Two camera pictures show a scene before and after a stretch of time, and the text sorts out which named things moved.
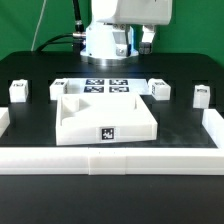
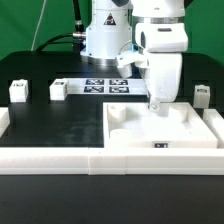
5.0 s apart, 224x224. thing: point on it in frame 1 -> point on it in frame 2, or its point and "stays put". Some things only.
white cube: [201, 97] stays put
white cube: [18, 91] stays put
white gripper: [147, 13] -> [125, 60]
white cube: [60, 86] stays put
